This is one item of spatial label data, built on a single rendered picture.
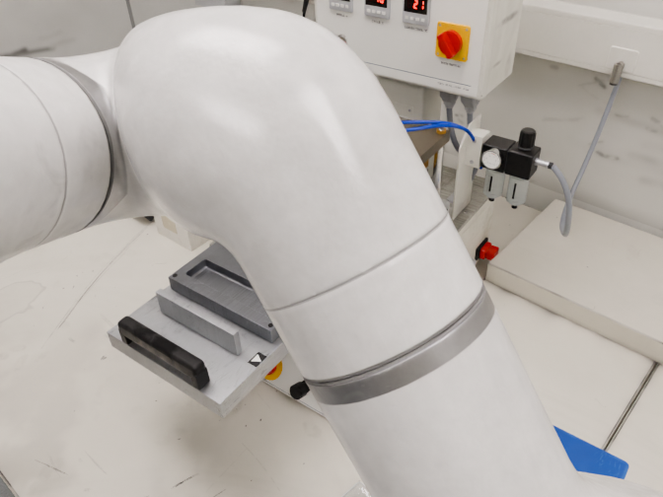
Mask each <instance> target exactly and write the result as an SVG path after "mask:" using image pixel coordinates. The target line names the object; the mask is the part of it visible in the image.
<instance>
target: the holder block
mask: <svg viewBox="0 0 663 497"><path fill-rule="evenodd" d="M169 281H170V285H171V288H172V290H174V291H176V292H178V293H180V294H182V295H183V296H185V297H187V298H189V299H191V300H193V301H195V302H196V303H198V304H200V305H201V306H203V307H205V308H207V309H208V310H210V311H212V312H214V313H216V314H218V315H219V316H221V317H223V318H225V319H227V320H230V321H231V322H233V323H235V324H237V325H239V326H241V327H243V328H244V329H246V330H248V331H250V332H252V333H254V334H256V335H257V336H259V337H261V338H263V339H265V340H267V341H268V342H270V343H273V342H274V341H275V340H276V339H277V338H278V337H279V334H278V332H277V330H276V328H275V327H274V325H273V323H272V321H271V319H270V318H269V316H268V314H267V312H266V310H265V309H264V307H263V305H262V303H261V302H260V300H259V298H258V296H257V294H256V292H255V290H254V288H253V287H252V285H251V283H250V281H249V280H248V278H247V276H246V274H245V273H244V271H243V269H242V268H241V266H240V264H239V263H238V261H237V260H236V259H235V257H234V256H233V255H231V254H230V253H229V252H228V251H227V250H226V249H225V248H224V247H223V246H221V245H220V244H218V243H217V242H216V243H214V244H213V245H212V246H210V247H209V248H207V249H206V250H204V251H203V252H202V253H200V254H199V255H198V256H196V257H195V258H193V259H192V260H191V261H189V262H188V263H187V264H185V265H184V266H182V267H181V268H180V269H178V270H177V271H176V272H174V273H173V274H172V275H170V276H169Z"/></svg>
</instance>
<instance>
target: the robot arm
mask: <svg viewBox="0 0 663 497"><path fill-rule="evenodd" d="M143 216H166V217H168V218H169V219H170V220H171V221H173V222H174V223H175V224H177V225H178V226H180V227H182V228H183V229H185V230H187V231H188V232H190V233H192V234H194V235H197V236H200V237H203V238H205V239H209V240H212V241H214V242H217V243H218V244H220V245H221V246H223V247H224V248H225V249H226V250H227V251H228V252H229V253H230V254H231V255H233V256H234V257H235V259H236V260H237V261H238V263H239V264H240V266H241V268H242V269H243V271H244V273H245V274H246V276H247V278H248V280H249V281H250V283H251V285H252V287H253V288H254V290H255V292H256V294H257V296H258V298H259V300H260V302H261V303H262V305H263V307H264V309H265V310H266V312H267V314H268V316H269V318H270V319H271V321H272V323H273V325H274V327H275V328H276V330H277V332H278V334H279V336H280V337H281V339H282V341H283V342H284V344H285V346H286V348H287V350H288V352H289V354H290V355H291V357H292V359H293V361H294V363H295V364H296V366H297V368H298V370H299V371H300V373H301V375H302V376H303V378H304V380H305V382H306V384H307V385H308V387H309V389H310V391H311V393H312V394H313V396H314V398H315V400H316V401H317V403H318V405H319V407H320V408H321V410H322V412H323V414H324V415H325V417H326V418H327V420H328V422H329V423H330V425H331V427H332V429H333V431H334V433H335V434H336V436H337V438H338V440H339V441H340V443H341V445H342V447H343V448H344V450H345V452H346V453H347V455H348V457H349V459H350V460H351V462H352V464H353V466H354V467H355V469H356V471H357V473H358V474H359V476H360V478H361V480H362V481H363V483H364V485H365V486H366V488H367V490H368V492H369V493H370V495H371V497H663V493H662V492H660V491H657V490H655V489H652V488H650V487H647V486H644V485H641V484H637V483H634V482H631V481H627V480H624V479H620V478H615V477H611V476H606V475H600V474H593V473H587V472H581V471H577V470H576V469H575V468H574V466H573V464H572V463H571V461H570V459H569V458H568V456H567V453H566V451H565V449H564V447H563V445H562V443H561V441H560V439H559V437H558V435H557V433H556V431H555V429H554V427H553V425H552V423H551V421H550V419H549V416H548V414H547V412H546V410H545V408H544V406H543V404H542V402H541V400H540V398H539V396H538V394H537V392H536V390H535V388H534V385H533V383H532V381H531V379H530V377H529V375H528V373H527V371H526V369H525V367H524V365H523V363H522V361H521V359H520V357H519V355H518V352H517V350H516V348H515V346H514V344H513V342H512V340H511V338H510V336H509V334H508V332H507V330H506V328H505V326H504V324H503V322H502V320H501V317H500V315H499V313H498V311H497V309H496V307H495V305H494V304H493V302H492V300H491V298H490V296H489V294H488V292H487V290H486V288H485V286H484V284H483V282H482V280H481V278H480V276H479V273H478V271H477V269H476V267H475V265H474V263H473V261H472V259H471V257H470V255H469V253H468V251H467V249H466V247H465V245H464V243H463V241H462V239H461V237H460V235H459V233H458V231H457V229H456V227H455V225H454V223H453V221H452V219H451V217H450V215H449V213H448V212H447V209H446V207H445V205H444V204H443V202H442V200H441V198H440V196H439V194H438V192H437V190H436V188H435V186H434V184H433V182H432V180H431V178H430V176H429V174H428V172H427V170H426V168H425V166H424V165H423V163H422V161H421V159H420V157H419V155H418V153H417V151H416V149H415V147H414V145H413V143H412V142H411V140H410V138H409V136H408V134H407V132H406V130H405V127H404V125H403V123H402V122H401V120H400V118H399V116H398V114H397V112H396V110H395V108H394V106H393V104H392V103H391V101H390V100H389V98H388V96H387V95H386V93H385V91H384V90H383V88H382V86H381V85H380V83H379V81H378V80H377V78H376V77H375V76H374V74H373V73H372V71H371V70H370V69H369V67H368V66H367V65H366V64H365V62H364V61H363V60H362V59H361V58H360V57H359V56H358V54H357V53H356V52H355V51H354V50H353V49H352V48H351V47H350V46H349V45H348V44H346V43H345V42H344V41H343V40H342V39H341V38H339V37H338V36H337V35H335V34H334V33H333V32H331V31H329V30H328V29H326V28H324V27H323V26H321V25H319V24H317V23H315V22H313V21H311V20H309V19H306V18H304V17H302V16H299V15H296V14H293V13H290V12H286V11H282V10H277V9H270V8H262V7H252V6H209V7H200V8H192V9H185V10H179V11H175V12H171V13H167V14H163V15H160V16H157V17H154V18H152V19H149V20H147V21H145V22H143V23H141V24H139V25H137V26H136V27H135V28H134V29H132V30H131V31H130V32H129V33H128V34H127V36H126V37H125V38H124V40H123V41H122V43H121V45H120V47H116V48H113V49H109V50H105V51H101V52H96V53H90V54H84V55H77V56H68V57H51V58H44V57H8V56H0V263H2V262H4V261H5V260H7V259H9V258H11V257H13V256H16V255H18V254H20V253H22V252H24V251H27V250H30V249H34V248H37V247H40V246H43V245H45V244H48V243H50V242H53V241H56V240H59V239H61V238H64V237H67V236H69V235H72V234H74V233H77V232H80V231H82V230H85V229H88V228H91V227H94V226H97V225H100V224H104V223H107V222H112V221H116V220H122V219H127V218H134V217H143Z"/></svg>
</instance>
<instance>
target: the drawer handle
mask: <svg viewBox="0 0 663 497"><path fill-rule="evenodd" d="M117 325H118V331H119V334H120V336H121V339H122V342H124V343H125V344H127V345H128V344H129V343H131V342H132V341H134V342H135V343H137V344H138V345H140V346H142V347H143V348H145V349H146V350H148V351H149V352H151V353H153V354H154V355H156V356H157V357H159V358H161V359H162V360H164V361H165V362H167V363H169V364H170V365H172V366H173V367H175V368H177V369H178V370H180V371H181V372H183V373H184V374H186V375H188V376H189V377H191V380H192V384H193V386H194V387H195V388H196V389H198V390H199V391H200V390H201V389H202V388H203V387H204V386H205V385H206V384H207V383H209V381H210V379H209V375H208V371H207V368H206V367H205V364H204V362H203V361H202V360H201V359H199V358H198V357H196V356H194V355H193V354H191V353H189V352H188V351H186V350H184V349H183V348H181V347H179V346H178V345H177V344H175V343H174V342H172V341H170V340H169V339H167V338H165V337H164V336H162V335H160V334H159V333H157V332H155V331H154V330H152V329H150V328H149V327H147V326H145V325H144V324H142V323H140V322H139V321H137V320H135V319H133V318H131V317H129V316H126V317H124V318H122V319H121V320H120V321H119V322H118V323H117Z"/></svg>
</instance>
